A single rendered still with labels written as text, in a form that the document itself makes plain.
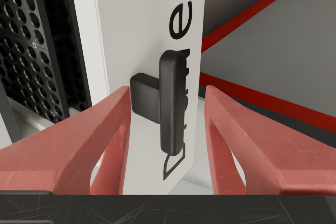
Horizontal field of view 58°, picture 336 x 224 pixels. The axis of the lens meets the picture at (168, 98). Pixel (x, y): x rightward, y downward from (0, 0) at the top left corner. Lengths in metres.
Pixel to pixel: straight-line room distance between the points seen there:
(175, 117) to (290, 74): 0.32
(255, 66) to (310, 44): 0.14
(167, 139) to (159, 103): 0.03
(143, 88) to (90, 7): 0.06
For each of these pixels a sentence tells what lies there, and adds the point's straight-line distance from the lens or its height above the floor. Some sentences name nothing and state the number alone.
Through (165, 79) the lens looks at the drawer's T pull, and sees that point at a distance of 0.17.
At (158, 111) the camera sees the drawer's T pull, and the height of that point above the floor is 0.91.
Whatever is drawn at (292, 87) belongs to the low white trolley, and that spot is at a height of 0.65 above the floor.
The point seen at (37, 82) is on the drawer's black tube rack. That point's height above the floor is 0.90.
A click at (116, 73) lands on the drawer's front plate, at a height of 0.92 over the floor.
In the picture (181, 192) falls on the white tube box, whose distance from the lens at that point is 0.46.
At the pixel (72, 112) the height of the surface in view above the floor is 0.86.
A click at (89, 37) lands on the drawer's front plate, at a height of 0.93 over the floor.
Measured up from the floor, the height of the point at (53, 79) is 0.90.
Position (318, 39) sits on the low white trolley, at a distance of 0.62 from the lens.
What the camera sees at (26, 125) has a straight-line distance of 0.41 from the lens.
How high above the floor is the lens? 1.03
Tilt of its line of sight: 42 degrees down
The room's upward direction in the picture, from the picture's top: 128 degrees counter-clockwise
